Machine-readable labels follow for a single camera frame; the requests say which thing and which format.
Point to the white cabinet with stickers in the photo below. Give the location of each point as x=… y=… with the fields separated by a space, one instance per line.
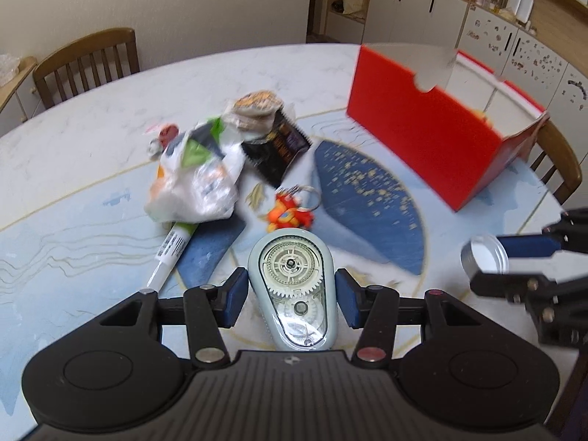
x=528 y=50

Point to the crumpled clear plastic bag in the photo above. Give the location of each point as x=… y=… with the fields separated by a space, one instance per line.
x=7 y=68

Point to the black snack packet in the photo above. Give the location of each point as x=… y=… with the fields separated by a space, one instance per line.
x=275 y=149

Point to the white plastic bag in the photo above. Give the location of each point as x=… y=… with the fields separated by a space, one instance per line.
x=193 y=183

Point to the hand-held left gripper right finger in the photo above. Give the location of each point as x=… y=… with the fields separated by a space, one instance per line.
x=347 y=297

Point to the round silver tin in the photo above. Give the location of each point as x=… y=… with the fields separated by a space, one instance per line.
x=482 y=253

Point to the small red white toy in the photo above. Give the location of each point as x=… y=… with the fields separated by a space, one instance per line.
x=163 y=138

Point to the beige plush toy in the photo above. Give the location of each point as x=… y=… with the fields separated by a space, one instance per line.
x=255 y=108

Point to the white rectangular container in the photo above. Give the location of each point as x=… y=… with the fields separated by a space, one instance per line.
x=523 y=5

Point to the dark wooden slatted chair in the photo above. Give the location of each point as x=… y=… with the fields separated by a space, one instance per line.
x=87 y=66

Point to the blue printed table mat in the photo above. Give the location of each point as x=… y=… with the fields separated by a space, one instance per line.
x=367 y=193

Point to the white tote bag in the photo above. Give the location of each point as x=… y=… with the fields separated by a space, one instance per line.
x=353 y=1

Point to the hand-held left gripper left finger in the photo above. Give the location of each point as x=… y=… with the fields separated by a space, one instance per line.
x=235 y=295

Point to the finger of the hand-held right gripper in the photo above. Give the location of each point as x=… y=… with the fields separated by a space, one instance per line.
x=505 y=281
x=528 y=246

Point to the wooden sideboard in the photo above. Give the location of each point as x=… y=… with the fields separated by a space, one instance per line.
x=16 y=96

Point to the white marker pen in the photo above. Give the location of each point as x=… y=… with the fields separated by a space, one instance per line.
x=169 y=251

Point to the red cardboard box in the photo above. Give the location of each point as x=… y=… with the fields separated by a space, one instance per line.
x=436 y=133

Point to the light blue correction tape dispenser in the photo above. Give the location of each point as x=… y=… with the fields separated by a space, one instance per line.
x=294 y=294

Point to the brown wooden chair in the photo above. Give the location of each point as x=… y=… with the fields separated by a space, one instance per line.
x=556 y=161

